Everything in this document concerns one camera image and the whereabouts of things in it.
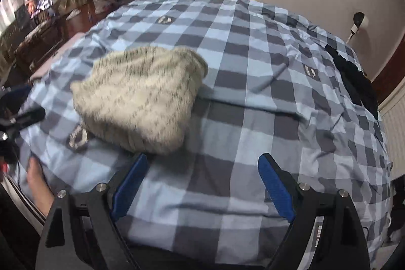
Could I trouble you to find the cream plaid knit shirt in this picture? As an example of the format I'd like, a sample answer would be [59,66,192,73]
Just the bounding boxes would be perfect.
[71,46,208,154]

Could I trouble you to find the person's hand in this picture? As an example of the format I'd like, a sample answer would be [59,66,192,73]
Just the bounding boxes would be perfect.
[27,157,55,217]

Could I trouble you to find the computer monitor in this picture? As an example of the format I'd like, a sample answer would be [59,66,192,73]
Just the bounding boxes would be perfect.
[25,0,53,19]

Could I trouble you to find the white louvered closet door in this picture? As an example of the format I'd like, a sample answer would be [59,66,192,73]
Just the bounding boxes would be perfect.
[379,87,405,179]

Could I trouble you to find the black garment on bed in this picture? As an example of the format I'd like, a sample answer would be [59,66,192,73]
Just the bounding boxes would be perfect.
[325,45,378,120]

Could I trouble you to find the blue checkered bed sheet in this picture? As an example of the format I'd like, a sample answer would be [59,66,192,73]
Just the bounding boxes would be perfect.
[11,0,391,265]

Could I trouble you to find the white security camera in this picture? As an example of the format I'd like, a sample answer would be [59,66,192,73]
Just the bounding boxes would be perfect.
[346,12,369,44]

